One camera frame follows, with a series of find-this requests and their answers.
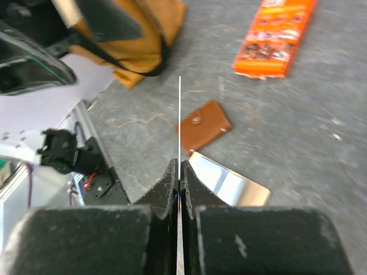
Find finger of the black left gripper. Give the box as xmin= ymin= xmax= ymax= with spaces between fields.
xmin=76 ymin=0 xmax=143 ymax=43
xmin=1 ymin=21 xmax=77 ymax=96

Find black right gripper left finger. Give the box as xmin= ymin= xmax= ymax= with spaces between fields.
xmin=1 ymin=159 xmax=178 ymax=274

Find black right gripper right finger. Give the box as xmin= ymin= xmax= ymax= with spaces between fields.
xmin=180 ymin=161 xmax=353 ymax=274

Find silver white credit card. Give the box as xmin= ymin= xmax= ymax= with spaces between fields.
xmin=177 ymin=76 xmax=182 ymax=274

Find beige card holder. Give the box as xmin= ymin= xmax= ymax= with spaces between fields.
xmin=189 ymin=152 xmax=271 ymax=207

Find brown leather card wallet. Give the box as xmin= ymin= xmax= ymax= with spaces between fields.
xmin=181 ymin=99 xmax=232 ymax=156

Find yellow canvas tote bag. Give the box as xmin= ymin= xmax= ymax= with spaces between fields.
xmin=52 ymin=1 xmax=187 ymax=88

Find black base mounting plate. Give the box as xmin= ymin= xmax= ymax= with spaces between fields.
xmin=83 ymin=136 xmax=130 ymax=206

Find orange screw box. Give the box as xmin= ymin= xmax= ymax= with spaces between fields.
xmin=232 ymin=0 xmax=317 ymax=79

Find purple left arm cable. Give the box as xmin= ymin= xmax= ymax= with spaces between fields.
xmin=22 ymin=162 xmax=37 ymax=210

